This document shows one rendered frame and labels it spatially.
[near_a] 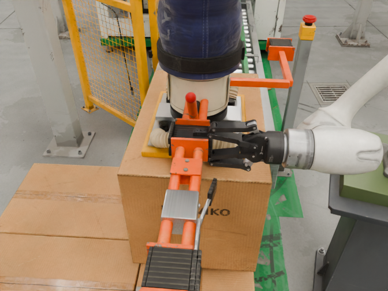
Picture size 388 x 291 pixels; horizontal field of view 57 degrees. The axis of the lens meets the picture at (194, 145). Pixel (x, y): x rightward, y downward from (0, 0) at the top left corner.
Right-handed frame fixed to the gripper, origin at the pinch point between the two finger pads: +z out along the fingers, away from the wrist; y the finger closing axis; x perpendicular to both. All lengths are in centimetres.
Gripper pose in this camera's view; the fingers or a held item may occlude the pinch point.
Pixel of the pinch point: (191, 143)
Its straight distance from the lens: 80.2
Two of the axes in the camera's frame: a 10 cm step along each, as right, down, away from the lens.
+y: -0.1, 7.8, 6.3
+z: -10.0, -0.5, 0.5
